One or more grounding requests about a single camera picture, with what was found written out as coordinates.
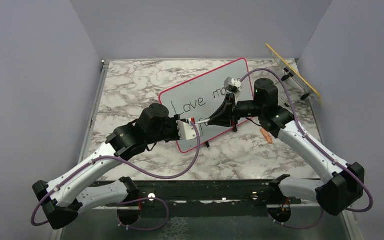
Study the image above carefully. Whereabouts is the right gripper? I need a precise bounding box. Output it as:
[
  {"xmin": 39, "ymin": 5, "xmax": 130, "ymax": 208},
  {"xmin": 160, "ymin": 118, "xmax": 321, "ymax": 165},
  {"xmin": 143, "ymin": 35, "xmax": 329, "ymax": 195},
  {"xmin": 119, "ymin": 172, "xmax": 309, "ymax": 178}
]
[{"xmin": 208, "ymin": 93, "xmax": 265, "ymax": 128}]

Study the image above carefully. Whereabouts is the white black-tipped marker pen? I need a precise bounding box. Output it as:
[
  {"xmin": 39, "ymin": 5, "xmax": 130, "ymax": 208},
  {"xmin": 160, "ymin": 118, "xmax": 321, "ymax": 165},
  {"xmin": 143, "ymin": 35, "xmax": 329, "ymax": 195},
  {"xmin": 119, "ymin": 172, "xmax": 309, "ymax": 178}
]
[{"xmin": 187, "ymin": 118, "xmax": 210, "ymax": 125}]

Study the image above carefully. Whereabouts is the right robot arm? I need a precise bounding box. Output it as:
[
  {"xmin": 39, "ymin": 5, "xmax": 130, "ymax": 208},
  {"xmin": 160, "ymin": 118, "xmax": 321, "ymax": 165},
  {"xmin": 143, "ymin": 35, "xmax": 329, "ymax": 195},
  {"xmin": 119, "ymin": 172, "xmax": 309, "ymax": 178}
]
[{"xmin": 208, "ymin": 77, "xmax": 365, "ymax": 216}]

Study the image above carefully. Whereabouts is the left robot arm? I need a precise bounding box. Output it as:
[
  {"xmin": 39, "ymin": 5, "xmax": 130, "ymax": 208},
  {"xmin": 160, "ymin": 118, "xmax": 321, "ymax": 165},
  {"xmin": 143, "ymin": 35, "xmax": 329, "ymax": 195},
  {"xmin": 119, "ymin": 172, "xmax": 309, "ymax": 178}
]
[{"xmin": 31, "ymin": 103, "xmax": 181, "ymax": 230}]

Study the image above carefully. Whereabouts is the orange marker cap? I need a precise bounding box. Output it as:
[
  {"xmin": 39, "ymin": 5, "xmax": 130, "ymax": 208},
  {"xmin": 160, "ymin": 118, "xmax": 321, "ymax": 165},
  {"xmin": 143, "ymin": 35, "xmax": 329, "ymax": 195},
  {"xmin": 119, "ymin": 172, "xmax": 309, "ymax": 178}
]
[{"xmin": 260, "ymin": 128, "xmax": 273, "ymax": 144}]

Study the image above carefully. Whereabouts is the yellow-edged board on stand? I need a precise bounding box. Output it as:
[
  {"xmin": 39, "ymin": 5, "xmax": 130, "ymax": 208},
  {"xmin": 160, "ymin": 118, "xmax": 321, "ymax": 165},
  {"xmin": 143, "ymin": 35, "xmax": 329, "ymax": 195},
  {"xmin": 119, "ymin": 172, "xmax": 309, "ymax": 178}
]
[{"xmin": 265, "ymin": 43, "xmax": 322, "ymax": 105}]

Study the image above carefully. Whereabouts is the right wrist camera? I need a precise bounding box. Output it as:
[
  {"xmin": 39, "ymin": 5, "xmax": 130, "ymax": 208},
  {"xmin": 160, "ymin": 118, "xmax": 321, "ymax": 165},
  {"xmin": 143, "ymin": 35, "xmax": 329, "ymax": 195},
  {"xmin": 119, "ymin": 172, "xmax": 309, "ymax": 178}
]
[{"xmin": 224, "ymin": 77, "xmax": 242, "ymax": 104}]

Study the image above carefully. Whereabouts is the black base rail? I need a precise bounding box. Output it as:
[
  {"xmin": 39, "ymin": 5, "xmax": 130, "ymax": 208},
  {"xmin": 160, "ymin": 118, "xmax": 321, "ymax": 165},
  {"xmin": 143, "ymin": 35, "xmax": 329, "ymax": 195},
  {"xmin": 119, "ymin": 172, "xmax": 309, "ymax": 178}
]
[{"xmin": 105, "ymin": 179, "xmax": 301, "ymax": 218}]

